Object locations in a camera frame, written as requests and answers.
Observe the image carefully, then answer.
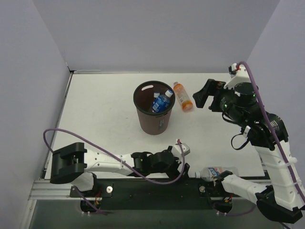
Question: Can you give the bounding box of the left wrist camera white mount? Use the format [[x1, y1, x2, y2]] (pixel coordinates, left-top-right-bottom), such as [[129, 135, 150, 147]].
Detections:
[[170, 139, 190, 160]]

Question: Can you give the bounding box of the aluminium table edge rail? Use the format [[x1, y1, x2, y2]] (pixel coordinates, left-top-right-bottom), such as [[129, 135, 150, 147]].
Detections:
[[28, 180, 81, 200]]

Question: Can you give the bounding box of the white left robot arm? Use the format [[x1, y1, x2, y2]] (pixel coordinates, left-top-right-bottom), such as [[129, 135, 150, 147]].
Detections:
[[50, 142, 190, 197]]

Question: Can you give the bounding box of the brown plastic waste bin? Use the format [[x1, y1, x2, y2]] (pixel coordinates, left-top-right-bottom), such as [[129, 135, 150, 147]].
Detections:
[[133, 81, 175, 135]]

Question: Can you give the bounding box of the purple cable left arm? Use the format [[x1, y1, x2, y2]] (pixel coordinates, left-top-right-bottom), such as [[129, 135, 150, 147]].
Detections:
[[42, 128, 186, 215]]

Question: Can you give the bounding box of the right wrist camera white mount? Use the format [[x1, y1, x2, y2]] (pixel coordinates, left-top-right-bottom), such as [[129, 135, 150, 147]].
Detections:
[[224, 63, 251, 90]]

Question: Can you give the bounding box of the white blue label plastic bottle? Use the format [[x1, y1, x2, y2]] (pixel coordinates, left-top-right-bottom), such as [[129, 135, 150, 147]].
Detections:
[[195, 167, 239, 182]]

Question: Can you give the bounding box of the blue label clear plastic bottle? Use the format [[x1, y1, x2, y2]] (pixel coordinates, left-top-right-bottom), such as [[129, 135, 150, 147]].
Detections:
[[151, 90, 173, 113]]

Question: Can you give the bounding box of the orange label plastic bottle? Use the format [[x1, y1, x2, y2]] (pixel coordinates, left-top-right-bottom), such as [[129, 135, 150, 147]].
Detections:
[[173, 82, 193, 112]]

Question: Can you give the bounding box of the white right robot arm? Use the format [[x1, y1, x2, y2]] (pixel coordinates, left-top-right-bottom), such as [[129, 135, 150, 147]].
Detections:
[[193, 79, 305, 224]]

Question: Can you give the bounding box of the black metal base plate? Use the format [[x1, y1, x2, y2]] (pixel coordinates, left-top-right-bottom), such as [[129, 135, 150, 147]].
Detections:
[[69, 177, 235, 214]]

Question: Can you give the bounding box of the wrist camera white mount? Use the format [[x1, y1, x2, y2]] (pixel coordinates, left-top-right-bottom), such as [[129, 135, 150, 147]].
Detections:
[[170, 139, 190, 160], [224, 63, 251, 90]]

